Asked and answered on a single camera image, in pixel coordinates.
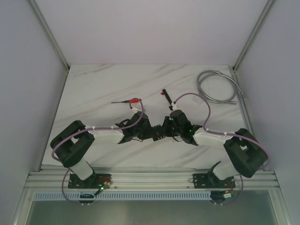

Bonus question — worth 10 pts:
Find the red handle screwdriver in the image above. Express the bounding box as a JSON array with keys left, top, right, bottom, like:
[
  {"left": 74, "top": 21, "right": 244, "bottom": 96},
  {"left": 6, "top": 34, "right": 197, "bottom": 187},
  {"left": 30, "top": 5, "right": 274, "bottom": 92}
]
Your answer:
[{"left": 112, "top": 98, "right": 140, "bottom": 104}]

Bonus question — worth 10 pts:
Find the white slotted cable duct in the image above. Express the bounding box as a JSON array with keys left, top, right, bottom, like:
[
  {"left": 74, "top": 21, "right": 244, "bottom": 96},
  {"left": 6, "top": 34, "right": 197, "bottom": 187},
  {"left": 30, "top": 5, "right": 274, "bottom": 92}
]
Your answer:
[{"left": 33, "top": 190, "right": 211, "bottom": 201}]

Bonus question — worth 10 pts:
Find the right aluminium frame post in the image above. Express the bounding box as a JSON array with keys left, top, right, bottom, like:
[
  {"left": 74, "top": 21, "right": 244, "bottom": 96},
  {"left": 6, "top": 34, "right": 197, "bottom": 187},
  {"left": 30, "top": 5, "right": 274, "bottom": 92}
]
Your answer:
[{"left": 233, "top": 0, "right": 277, "bottom": 71}]

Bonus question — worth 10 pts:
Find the left aluminium frame post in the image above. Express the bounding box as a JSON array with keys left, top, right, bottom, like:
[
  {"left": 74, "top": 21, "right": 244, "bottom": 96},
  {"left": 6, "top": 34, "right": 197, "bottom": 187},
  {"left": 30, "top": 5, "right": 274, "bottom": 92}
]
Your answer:
[{"left": 28, "top": 0, "right": 70, "bottom": 73}]

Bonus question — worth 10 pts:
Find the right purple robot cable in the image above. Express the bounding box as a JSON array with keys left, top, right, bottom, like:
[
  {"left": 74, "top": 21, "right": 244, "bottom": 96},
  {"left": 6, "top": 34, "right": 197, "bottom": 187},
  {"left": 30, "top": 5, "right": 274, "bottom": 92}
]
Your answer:
[{"left": 172, "top": 92, "right": 271, "bottom": 172}]

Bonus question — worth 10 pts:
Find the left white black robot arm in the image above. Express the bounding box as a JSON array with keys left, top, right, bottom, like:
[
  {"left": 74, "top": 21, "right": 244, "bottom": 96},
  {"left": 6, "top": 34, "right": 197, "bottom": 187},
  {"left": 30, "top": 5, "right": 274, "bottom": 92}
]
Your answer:
[{"left": 50, "top": 112, "right": 152, "bottom": 188}]

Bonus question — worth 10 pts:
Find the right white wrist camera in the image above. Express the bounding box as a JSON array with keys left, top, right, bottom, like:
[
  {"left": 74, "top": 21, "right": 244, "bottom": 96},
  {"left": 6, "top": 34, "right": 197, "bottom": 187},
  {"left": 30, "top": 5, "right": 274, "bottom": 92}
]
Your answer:
[{"left": 169, "top": 102, "right": 180, "bottom": 111}]

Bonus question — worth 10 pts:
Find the black fuse box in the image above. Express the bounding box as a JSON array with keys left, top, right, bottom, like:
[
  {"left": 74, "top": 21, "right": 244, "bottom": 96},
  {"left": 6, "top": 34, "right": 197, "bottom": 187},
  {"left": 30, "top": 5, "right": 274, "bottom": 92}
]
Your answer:
[{"left": 151, "top": 125, "right": 165, "bottom": 141}]

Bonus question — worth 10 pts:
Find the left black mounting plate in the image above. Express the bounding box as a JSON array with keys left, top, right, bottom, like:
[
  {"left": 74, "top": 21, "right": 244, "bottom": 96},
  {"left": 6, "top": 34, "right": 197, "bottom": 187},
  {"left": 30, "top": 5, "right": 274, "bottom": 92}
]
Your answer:
[{"left": 68, "top": 173, "right": 111, "bottom": 189}]

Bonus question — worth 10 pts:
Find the grey coiled cable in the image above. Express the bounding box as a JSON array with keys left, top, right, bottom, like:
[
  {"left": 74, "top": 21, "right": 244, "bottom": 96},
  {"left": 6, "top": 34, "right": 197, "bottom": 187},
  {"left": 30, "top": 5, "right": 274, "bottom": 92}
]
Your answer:
[{"left": 196, "top": 69, "right": 248, "bottom": 106}]

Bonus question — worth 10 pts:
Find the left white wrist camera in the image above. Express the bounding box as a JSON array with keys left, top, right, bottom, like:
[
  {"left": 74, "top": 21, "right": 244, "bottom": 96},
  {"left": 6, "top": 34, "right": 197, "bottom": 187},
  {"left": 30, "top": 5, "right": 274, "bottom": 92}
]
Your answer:
[{"left": 130, "top": 106, "right": 141, "bottom": 113}]

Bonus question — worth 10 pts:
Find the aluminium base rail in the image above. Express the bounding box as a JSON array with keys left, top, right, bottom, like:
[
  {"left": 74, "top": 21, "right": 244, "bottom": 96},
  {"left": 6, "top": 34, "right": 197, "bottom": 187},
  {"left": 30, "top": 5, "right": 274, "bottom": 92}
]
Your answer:
[{"left": 24, "top": 165, "right": 279, "bottom": 191}]

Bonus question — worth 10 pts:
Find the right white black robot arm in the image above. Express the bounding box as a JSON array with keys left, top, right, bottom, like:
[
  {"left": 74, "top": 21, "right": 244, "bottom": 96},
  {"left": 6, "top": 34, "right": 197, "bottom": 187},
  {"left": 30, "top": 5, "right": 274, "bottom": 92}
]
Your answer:
[{"left": 162, "top": 110, "right": 269, "bottom": 187}]

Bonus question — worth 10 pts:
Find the black mounting plate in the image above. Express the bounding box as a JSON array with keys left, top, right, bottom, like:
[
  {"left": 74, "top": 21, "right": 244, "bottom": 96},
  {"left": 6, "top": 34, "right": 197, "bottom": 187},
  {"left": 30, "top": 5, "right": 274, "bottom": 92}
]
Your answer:
[
  {"left": 68, "top": 173, "right": 111, "bottom": 189},
  {"left": 188, "top": 173, "right": 236, "bottom": 189}
]

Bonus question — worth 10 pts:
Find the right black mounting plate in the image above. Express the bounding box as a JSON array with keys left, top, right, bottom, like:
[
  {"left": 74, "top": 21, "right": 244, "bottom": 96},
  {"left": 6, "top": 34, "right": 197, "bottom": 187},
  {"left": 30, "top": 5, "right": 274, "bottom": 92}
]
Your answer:
[{"left": 188, "top": 173, "right": 236, "bottom": 189}]

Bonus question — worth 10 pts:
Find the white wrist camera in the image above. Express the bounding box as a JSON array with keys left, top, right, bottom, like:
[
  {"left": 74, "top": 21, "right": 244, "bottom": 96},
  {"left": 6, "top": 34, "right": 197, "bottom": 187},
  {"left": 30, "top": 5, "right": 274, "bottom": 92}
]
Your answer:
[
  {"left": 130, "top": 106, "right": 141, "bottom": 113},
  {"left": 169, "top": 102, "right": 180, "bottom": 111}
]

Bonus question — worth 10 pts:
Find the aluminium frame post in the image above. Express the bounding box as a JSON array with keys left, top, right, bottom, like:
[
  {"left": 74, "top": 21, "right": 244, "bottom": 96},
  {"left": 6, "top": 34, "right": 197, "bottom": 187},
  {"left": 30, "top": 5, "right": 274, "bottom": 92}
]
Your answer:
[
  {"left": 28, "top": 0, "right": 70, "bottom": 73},
  {"left": 233, "top": 0, "right": 277, "bottom": 71}
]

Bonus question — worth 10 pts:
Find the black handle claw hammer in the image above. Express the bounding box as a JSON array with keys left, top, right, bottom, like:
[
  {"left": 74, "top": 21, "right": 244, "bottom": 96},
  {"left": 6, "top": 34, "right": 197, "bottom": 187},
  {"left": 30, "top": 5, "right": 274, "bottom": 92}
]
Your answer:
[{"left": 162, "top": 89, "right": 173, "bottom": 106}]

